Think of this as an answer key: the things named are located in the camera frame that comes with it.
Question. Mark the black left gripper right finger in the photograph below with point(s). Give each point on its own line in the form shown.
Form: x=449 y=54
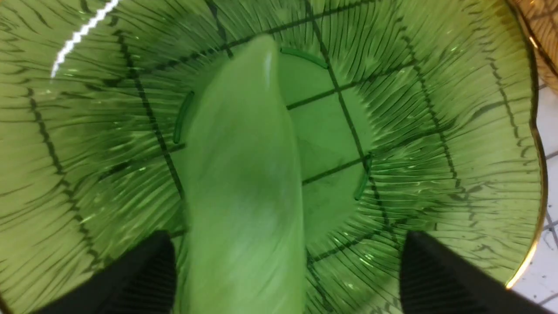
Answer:
x=435 y=280

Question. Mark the amber glass plate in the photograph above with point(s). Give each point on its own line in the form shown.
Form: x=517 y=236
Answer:
x=539 y=19

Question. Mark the green cucumber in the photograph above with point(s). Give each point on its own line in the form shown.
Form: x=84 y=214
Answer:
x=242 y=178

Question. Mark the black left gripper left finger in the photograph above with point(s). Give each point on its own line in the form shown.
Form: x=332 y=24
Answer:
x=141 y=281

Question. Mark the white grid tablecloth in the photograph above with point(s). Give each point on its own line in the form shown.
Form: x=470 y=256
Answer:
x=539 y=282

